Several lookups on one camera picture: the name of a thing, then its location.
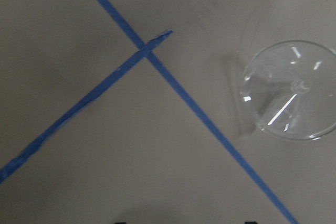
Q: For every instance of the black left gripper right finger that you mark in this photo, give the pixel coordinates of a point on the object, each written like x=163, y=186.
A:
x=250, y=222

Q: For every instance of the clear glass funnel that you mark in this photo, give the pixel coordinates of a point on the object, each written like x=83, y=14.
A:
x=288, y=90

